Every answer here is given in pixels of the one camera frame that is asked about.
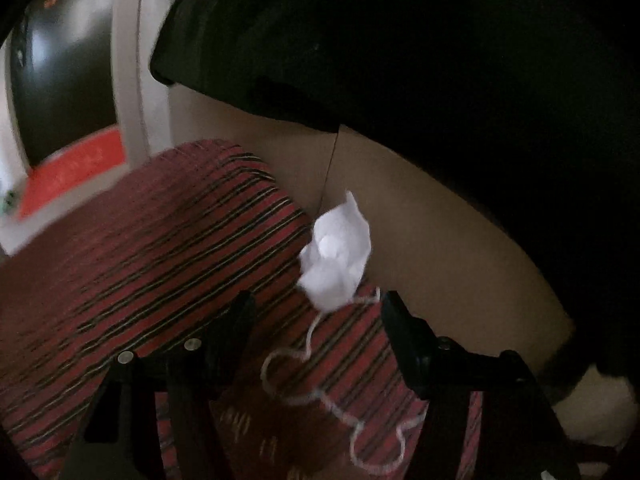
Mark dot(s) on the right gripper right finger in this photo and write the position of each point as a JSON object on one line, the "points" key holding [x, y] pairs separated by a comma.
{"points": [[485, 418]]}

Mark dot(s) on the black cloth under counter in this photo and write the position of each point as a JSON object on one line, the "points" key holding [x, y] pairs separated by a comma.
{"points": [[529, 109]]}

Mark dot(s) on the black refrigerator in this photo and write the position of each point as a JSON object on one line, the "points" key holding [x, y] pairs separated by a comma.
{"points": [[61, 74]]}

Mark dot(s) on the white tissue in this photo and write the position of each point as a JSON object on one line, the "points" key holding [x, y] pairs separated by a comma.
{"points": [[332, 264]]}

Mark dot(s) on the white door frame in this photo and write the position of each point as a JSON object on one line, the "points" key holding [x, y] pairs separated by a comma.
{"points": [[141, 102]]}

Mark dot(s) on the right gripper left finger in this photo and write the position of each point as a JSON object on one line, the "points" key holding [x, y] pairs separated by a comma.
{"points": [[152, 418]]}

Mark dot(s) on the red doormat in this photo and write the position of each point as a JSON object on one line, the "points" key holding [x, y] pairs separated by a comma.
{"points": [[72, 166]]}

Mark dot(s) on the red striped floor mat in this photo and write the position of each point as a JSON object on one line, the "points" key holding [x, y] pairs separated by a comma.
{"points": [[194, 258]]}

